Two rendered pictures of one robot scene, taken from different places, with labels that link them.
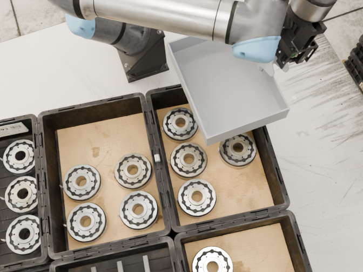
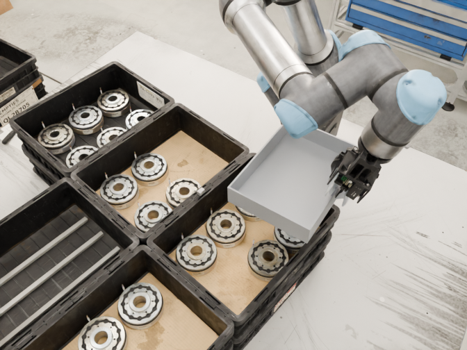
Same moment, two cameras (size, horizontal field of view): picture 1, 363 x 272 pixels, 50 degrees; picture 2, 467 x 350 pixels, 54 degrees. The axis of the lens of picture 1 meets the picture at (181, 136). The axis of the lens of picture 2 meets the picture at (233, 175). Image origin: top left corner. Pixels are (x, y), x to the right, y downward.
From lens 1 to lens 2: 0.52 m
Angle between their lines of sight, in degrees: 29
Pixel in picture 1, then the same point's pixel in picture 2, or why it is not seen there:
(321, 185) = not seen: outside the picture
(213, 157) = (246, 246)
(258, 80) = (322, 202)
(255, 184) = (248, 298)
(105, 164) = (177, 176)
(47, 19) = not seen: hidden behind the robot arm
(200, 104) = (260, 175)
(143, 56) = not seen: hidden behind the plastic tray
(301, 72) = (415, 289)
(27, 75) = (217, 98)
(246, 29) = (292, 92)
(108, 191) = (156, 191)
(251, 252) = (178, 334)
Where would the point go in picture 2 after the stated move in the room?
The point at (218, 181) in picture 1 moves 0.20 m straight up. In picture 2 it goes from (226, 264) to (228, 220)
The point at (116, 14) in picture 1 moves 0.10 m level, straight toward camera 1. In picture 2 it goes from (240, 31) to (208, 54)
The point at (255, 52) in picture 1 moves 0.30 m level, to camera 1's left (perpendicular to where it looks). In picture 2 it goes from (282, 110) to (178, 32)
